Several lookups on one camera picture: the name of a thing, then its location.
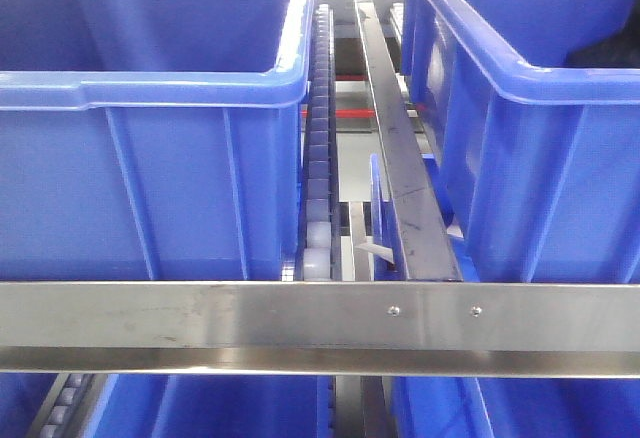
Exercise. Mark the white roller conveyor track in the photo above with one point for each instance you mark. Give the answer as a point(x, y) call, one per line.
point(319, 256)

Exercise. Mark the blue plastic bin left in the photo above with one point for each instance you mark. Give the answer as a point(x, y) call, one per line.
point(151, 139)

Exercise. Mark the blue plastic bin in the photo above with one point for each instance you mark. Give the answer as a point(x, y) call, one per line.
point(532, 110)
point(151, 139)

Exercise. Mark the lower blue bin right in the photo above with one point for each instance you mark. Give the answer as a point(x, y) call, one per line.
point(509, 407)

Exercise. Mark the blue plastic bin right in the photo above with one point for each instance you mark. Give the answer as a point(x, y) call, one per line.
point(532, 110)

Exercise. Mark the lower blue bin left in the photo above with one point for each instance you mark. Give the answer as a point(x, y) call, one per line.
point(213, 406)

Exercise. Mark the blue bin far lower-left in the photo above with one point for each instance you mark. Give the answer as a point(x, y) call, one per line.
point(22, 395)

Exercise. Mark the steel divider rail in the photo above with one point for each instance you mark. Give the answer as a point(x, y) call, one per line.
point(425, 252)

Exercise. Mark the stainless steel shelf frame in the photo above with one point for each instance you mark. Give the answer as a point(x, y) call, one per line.
point(365, 328)

